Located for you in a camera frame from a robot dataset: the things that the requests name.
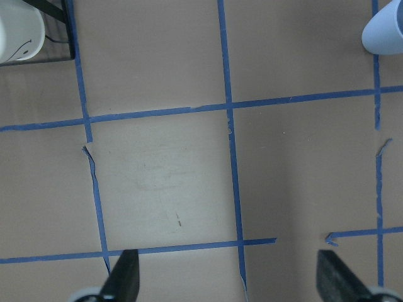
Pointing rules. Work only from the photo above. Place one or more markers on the light blue plastic cup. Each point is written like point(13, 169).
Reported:
point(383, 33)

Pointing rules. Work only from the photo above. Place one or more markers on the black wire rack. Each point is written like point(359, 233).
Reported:
point(59, 43)

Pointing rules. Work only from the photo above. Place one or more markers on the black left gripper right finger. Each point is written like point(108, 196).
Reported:
point(336, 281)

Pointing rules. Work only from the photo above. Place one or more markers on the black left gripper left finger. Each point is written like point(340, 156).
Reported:
point(123, 284)

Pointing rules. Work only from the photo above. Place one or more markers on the white paper cup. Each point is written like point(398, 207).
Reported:
point(22, 31)

